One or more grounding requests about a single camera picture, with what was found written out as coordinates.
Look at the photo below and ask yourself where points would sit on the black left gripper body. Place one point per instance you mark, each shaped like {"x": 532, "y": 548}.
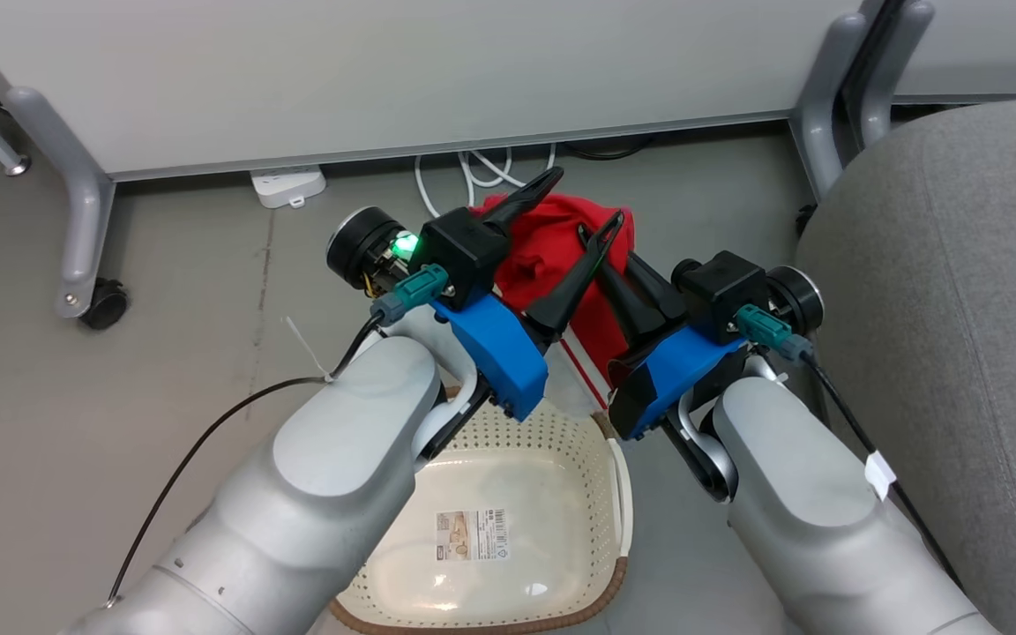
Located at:
{"x": 464, "y": 251}

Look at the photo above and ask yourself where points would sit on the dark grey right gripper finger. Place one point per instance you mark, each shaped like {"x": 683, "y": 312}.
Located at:
{"x": 660, "y": 295}
{"x": 624, "y": 304}

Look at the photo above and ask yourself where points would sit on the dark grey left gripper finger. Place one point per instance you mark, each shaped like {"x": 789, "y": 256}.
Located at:
{"x": 521, "y": 201}
{"x": 574, "y": 284}

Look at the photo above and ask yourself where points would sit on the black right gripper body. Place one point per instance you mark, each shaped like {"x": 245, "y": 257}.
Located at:
{"x": 724, "y": 287}

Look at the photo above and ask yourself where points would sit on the red cloth garment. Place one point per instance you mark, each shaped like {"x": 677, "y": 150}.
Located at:
{"x": 552, "y": 247}

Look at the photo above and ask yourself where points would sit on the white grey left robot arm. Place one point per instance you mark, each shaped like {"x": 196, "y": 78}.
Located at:
{"x": 323, "y": 494}

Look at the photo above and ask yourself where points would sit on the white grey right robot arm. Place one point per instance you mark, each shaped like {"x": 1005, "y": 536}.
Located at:
{"x": 808, "y": 511}

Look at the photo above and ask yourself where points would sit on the grey fabric sofa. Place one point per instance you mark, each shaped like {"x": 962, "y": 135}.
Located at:
{"x": 958, "y": 309}

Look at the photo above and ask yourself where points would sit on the grey partition leg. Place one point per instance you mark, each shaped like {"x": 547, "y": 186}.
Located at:
{"x": 817, "y": 132}
{"x": 85, "y": 220}
{"x": 885, "y": 88}

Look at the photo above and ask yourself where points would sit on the white zip tie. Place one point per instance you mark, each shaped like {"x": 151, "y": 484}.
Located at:
{"x": 310, "y": 353}

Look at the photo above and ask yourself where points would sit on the white power strip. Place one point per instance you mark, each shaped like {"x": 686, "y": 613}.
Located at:
{"x": 287, "y": 185}

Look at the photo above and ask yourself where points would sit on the white partition panel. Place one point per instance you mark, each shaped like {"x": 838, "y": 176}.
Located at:
{"x": 1002, "y": 44}
{"x": 384, "y": 70}

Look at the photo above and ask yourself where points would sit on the cream perforated laundry basket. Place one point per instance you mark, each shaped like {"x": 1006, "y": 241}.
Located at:
{"x": 490, "y": 476}

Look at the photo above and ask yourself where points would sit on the printed basket label sticker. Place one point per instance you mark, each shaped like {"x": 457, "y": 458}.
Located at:
{"x": 471, "y": 534}

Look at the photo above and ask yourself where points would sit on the black caster wheel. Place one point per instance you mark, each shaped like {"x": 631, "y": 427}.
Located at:
{"x": 105, "y": 306}

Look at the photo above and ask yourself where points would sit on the blue right wrist camera housing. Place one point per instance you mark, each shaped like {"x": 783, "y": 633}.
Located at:
{"x": 676, "y": 370}

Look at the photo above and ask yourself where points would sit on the blue wrist camera housing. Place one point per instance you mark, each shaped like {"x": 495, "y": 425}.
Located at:
{"x": 495, "y": 348}
{"x": 676, "y": 370}

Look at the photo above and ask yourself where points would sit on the blue left wrist camera housing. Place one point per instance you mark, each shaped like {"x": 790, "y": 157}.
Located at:
{"x": 495, "y": 348}

